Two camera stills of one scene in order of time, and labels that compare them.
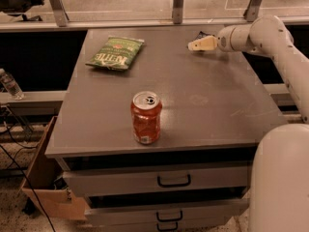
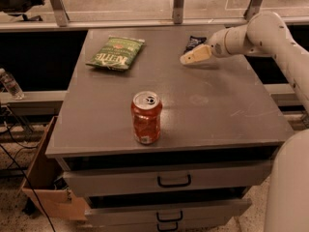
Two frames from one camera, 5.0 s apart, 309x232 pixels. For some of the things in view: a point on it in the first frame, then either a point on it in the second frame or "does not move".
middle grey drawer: [167, 212] does not move
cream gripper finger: [209, 43] → [199, 53]
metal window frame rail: [61, 22] does not move
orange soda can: [145, 110] does not move
